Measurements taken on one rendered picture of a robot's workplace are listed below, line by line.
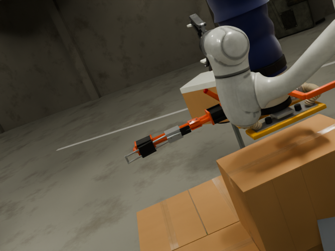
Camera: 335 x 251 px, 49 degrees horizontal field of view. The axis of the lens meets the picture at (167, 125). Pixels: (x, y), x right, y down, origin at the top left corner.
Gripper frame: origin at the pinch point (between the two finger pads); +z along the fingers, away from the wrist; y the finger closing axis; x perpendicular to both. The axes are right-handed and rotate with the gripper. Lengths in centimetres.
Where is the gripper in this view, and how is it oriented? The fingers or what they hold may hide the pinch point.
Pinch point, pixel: (198, 42)
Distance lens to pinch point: 136.3
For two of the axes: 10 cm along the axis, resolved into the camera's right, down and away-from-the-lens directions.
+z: -1.5, -2.4, 9.6
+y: 3.8, 8.8, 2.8
